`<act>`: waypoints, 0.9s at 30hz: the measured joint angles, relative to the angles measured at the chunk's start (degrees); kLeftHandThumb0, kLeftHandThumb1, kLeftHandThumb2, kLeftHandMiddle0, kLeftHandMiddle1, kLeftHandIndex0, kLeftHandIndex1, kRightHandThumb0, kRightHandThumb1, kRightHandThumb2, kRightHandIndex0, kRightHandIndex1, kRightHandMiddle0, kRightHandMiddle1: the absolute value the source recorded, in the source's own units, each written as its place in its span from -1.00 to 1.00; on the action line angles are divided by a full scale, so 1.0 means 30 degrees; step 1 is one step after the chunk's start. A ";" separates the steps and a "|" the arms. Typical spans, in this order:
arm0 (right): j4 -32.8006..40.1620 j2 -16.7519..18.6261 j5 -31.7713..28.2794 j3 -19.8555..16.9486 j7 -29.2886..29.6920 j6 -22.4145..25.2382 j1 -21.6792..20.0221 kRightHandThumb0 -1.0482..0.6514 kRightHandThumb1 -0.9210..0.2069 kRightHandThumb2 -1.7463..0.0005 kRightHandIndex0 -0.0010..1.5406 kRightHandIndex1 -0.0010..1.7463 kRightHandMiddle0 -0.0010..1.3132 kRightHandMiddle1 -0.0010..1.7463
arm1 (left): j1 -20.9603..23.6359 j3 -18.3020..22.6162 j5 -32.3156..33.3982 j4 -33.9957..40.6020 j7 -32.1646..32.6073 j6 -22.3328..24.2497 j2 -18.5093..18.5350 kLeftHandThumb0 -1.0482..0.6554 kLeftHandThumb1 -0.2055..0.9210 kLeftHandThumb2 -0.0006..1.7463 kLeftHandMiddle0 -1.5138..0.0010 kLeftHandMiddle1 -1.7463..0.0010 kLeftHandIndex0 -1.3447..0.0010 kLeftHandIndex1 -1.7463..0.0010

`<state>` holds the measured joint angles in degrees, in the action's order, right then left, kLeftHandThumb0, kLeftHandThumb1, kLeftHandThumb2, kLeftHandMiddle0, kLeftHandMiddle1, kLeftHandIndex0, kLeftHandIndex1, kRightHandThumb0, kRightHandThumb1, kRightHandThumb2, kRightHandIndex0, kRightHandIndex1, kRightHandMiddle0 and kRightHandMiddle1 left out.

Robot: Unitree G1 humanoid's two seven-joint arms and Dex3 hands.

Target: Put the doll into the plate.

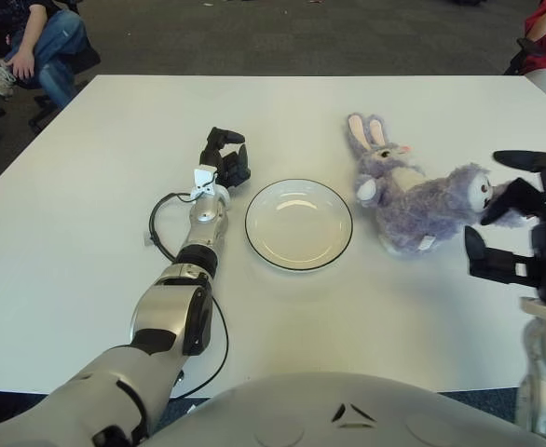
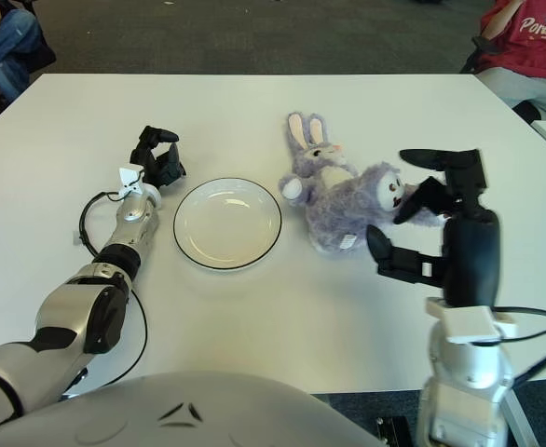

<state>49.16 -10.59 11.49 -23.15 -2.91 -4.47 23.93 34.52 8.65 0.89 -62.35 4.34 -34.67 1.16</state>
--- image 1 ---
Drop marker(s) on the white plate with dark rim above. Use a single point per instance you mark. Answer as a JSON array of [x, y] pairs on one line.
[[296, 233]]

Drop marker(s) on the grey robot torso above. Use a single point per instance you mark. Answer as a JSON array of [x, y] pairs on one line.
[[301, 410]]

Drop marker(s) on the black office chair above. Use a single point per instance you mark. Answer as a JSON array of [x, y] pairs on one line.
[[517, 58], [89, 58]]

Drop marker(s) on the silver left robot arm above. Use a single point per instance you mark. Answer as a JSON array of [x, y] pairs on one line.
[[166, 307]]

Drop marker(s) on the person in blue jeans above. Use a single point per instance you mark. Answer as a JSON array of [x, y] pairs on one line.
[[45, 42]]

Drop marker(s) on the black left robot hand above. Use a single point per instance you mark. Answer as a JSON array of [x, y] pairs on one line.
[[233, 165]]

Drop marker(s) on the purple plush bunny doll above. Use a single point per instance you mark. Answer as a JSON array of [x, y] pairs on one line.
[[413, 209]]

